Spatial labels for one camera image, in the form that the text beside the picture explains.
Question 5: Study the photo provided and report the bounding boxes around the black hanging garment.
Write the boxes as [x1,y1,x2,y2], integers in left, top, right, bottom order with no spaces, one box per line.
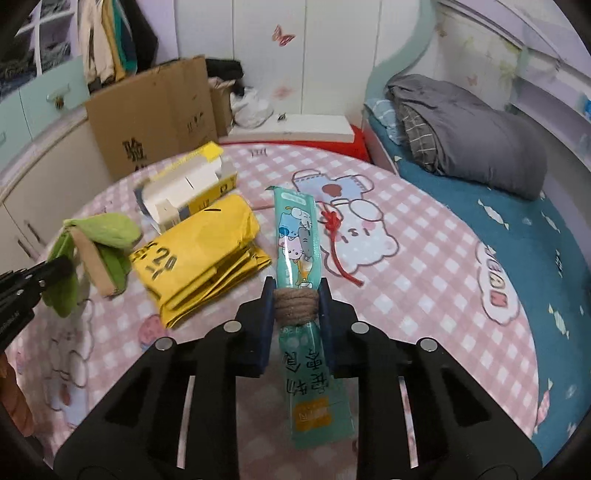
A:
[124,0,161,73]

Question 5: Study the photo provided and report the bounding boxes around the pink checked printed blanket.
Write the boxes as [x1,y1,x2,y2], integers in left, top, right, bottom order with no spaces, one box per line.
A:
[7,141,542,480]

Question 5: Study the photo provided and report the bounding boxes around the white wall shelf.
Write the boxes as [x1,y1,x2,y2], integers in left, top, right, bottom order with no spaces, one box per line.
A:
[507,44,591,178]

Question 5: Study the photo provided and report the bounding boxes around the person's left hand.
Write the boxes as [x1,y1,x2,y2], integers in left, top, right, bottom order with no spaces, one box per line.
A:
[0,354,36,435]

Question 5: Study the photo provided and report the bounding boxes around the white cubby shelf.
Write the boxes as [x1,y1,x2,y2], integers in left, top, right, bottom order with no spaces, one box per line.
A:
[14,0,78,78]

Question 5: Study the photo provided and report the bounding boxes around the mint bed headboard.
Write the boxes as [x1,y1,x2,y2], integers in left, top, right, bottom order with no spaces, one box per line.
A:
[364,0,438,101]

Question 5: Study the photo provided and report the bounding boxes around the brown cardboard box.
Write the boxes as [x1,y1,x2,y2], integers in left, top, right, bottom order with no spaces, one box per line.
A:
[85,54,235,183]

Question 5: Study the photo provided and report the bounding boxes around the brown jute twine coil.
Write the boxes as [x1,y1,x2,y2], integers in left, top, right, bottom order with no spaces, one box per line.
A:
[273,288,321,327]

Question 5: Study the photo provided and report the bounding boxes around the yellow and white carton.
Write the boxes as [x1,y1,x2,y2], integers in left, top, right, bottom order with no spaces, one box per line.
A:
[134,141,239,234]

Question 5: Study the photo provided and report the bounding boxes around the folded dark clothes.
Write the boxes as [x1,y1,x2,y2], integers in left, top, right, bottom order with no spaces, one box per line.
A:
[38,41,73,71]

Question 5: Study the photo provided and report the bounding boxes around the green leaf-shaped cloth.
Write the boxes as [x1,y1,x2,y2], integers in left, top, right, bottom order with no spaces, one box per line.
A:
[41,213,145,319]

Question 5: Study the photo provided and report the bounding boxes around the red knotted cord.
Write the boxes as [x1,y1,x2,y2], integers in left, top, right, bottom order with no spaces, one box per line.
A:
[318,200,366,290]

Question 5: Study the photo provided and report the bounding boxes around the white lower cabinet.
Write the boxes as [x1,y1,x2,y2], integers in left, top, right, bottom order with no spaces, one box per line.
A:
[0,115,112,274]

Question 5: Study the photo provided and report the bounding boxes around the white plastic bag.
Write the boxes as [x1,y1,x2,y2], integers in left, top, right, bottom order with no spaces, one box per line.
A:
[228,87,274,131]

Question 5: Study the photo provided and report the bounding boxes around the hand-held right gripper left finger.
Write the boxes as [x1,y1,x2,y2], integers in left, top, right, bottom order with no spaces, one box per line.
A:
[53,276,278,480]

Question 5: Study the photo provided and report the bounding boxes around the yellow plastic bag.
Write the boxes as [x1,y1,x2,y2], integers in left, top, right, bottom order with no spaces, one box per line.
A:
[129,194,274,330]

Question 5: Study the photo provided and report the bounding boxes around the pink butterfly wall sticker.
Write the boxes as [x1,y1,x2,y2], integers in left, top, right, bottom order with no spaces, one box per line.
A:
[271,24,297,47]

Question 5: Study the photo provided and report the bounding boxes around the white foam board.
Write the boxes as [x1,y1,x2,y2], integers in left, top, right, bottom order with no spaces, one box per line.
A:
[219,113,357,147]

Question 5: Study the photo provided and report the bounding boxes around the light blue plaid pillow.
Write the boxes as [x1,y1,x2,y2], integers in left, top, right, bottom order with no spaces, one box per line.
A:
[366,98,408,147]

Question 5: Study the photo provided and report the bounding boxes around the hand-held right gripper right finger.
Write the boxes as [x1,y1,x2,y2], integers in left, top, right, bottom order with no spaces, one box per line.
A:
[316,281,543,480]

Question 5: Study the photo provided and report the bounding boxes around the teal hanging garment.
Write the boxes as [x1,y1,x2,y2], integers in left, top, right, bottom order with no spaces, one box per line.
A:
[113,0,138,66]

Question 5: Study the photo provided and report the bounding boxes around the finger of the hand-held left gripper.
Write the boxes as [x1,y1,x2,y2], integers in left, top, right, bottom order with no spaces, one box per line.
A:
[21,255,78,297]

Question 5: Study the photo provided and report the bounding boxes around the teal cartoon snack packet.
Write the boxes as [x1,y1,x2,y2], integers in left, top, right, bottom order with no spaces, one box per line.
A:
[265,185,357,452]

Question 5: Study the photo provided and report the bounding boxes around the teal candy print sheet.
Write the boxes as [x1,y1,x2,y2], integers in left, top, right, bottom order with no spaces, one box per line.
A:
[365,106,591,464]

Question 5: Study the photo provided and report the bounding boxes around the black clothing pile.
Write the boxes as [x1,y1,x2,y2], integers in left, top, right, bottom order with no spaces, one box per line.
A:
[205,58,246,96]

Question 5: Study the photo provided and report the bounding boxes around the beige hanging garment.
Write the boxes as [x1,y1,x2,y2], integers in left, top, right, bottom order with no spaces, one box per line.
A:
[79,0,116,87]

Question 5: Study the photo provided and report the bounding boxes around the mint drawer cabinet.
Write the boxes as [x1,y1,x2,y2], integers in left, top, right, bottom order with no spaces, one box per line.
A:
[0,58,92,163]

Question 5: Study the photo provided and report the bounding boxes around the grey folded blanket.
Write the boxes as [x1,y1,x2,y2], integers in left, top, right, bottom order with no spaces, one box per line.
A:
[385,74,549,202]

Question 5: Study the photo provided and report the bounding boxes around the grey plaid cloth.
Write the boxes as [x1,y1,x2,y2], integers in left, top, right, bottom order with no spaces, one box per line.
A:
[396,100,440,175]

